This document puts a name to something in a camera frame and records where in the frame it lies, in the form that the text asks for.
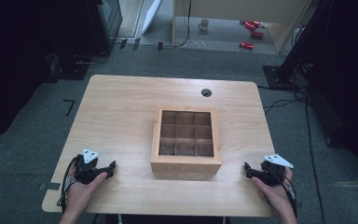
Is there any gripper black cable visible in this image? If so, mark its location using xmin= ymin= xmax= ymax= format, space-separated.
xmin=271 ymin=169 xmax=299 ymax=218
xmin=56 ymin=156 xmax=81 ymax=214

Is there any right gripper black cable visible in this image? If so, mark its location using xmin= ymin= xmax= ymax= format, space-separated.
xmin=271 ymin=169 xmax=299 ymax=218

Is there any wooden shelf unit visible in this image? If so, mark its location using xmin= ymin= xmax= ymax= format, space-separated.
xmin=172 ymin=0 xmax=312 ymax=54

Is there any person's left hand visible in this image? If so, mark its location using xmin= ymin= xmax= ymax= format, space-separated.
xmin=62 ymin=163 xmax=109 ymax=217

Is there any person's right hand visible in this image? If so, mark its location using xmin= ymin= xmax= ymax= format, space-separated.
xmin=251 ymin=166 xmax=296 ymax=217

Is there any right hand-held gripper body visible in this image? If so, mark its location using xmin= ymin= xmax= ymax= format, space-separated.
xmin=250 ymin=153 xmax=295 ymax=188

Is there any black stand base plate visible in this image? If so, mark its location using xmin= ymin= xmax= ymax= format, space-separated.
xmin=262 ymin=64 xmax=304 ymax=91

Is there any black floor cable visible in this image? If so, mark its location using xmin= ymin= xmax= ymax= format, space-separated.
xmin=256 ymin=84 xmax=327 ymax=224

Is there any white board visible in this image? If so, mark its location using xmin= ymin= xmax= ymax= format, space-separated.
xmin=141 ymin=0 xmax=163 ymax=35

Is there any black cabinet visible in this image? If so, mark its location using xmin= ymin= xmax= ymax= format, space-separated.
xmin=55 ymin=0 xmax=124 ymax=57

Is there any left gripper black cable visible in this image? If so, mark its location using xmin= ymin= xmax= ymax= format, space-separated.
xmin=56 ymin=156 xmax=81 ymax=214

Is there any black hanging cable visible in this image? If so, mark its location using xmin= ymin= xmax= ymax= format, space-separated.
xmin=172 ymin=0 xmax=192 ymax=49

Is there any wooden compartment box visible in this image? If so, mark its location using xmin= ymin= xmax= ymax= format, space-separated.
xmin=150 ymin=106 xmax=223 ymax=175

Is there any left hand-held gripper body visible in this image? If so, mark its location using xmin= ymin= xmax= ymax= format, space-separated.
xmin=74 ymin=148 xmax=110 ymax=185

